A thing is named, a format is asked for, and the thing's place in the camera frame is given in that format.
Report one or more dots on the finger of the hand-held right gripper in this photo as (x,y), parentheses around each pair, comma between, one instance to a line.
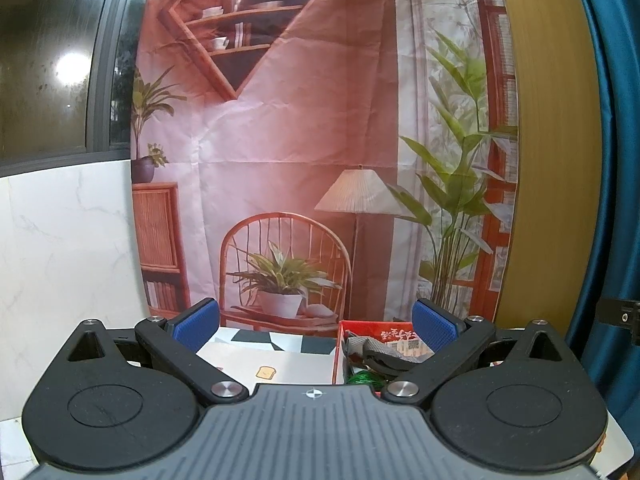
(620,312)

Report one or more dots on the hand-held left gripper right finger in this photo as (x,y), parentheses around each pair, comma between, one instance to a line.
(435,327)

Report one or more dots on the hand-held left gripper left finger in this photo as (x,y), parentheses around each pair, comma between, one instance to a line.
(197,322)

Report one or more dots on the red cardboard box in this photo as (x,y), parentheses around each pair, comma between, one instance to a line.
(380,329)

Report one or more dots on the green shiny bundle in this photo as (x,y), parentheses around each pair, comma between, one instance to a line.
(362,379)

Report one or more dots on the printed table mat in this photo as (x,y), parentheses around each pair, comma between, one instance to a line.
(280,365)

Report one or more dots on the blue curtain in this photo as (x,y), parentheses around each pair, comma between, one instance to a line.
(620,160)

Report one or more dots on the yellow wooden panel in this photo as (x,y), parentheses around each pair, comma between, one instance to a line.
(555,160)

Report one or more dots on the printed room scene backdrop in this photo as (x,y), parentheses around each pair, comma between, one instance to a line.
(300,135)

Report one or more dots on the dark window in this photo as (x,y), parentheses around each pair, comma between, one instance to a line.
(45,60)

